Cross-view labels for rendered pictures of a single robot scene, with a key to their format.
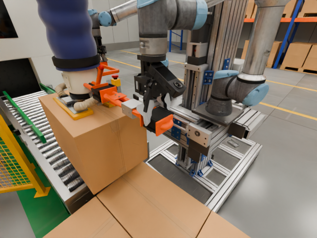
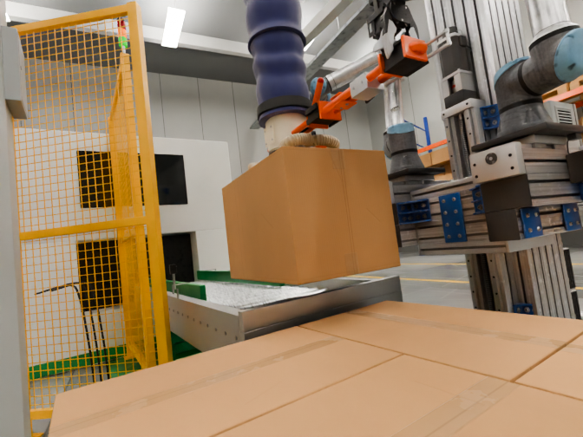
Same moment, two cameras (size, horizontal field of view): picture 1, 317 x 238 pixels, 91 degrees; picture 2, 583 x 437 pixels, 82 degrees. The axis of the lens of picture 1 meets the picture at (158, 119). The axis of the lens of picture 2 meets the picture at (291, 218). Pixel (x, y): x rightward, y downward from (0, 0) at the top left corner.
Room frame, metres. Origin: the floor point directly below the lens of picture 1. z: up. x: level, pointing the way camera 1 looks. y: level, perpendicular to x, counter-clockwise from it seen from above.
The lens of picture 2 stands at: (-0.39, 0.09, 0.79)
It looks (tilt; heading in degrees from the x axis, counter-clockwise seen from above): 4 degrees up; 16
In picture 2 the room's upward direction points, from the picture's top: 7 degrees counter-clockwise
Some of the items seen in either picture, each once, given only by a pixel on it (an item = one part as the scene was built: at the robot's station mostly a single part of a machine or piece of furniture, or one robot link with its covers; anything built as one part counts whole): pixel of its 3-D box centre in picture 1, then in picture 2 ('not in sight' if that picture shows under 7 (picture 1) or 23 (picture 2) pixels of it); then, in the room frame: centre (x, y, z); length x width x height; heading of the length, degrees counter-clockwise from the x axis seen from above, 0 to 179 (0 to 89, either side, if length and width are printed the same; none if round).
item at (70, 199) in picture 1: (114, 167); (331, 298); (0.79, 0.32, 0.58); 0.70 x 0.03 x 0.06; 139
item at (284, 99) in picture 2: (78, 59); (285, 112); (0.87, 0.43, 1.32); 0.23 x 0.23 x 0.04
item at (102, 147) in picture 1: (95, 128); (298, 221); (0.87, 0.43, 0.87); 0.60 x 0.40 x 0.40; 45
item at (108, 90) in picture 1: (104, 92); (323, 115); (0.69, 0.25, 1.20); 0.10 x 0.08 x 0.06; 135
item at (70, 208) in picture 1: (116, 176); (336, 329); (0.79, 0.32, 0.48); 0.70 x 0.03 x 0.15; 139
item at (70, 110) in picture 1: (70, 102); not in sight; (0.80, 0.50, 1.10); 0.34 x 0.10 x 0.05; 45
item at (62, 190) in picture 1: (21, 133); (165, 308); (1.31, 1.42, 0.50); 2.31 x 0.05 x 0.19; 49
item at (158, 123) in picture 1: (156, 120); (402, 57); (0.44, 0.01, 1.20); 0.08 x 0.07 x 0.05; 45
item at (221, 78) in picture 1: (225, 82); (518, 84); (0.82, -0.36, 1.20); 0.13 x 0.12 x 0.14; 29
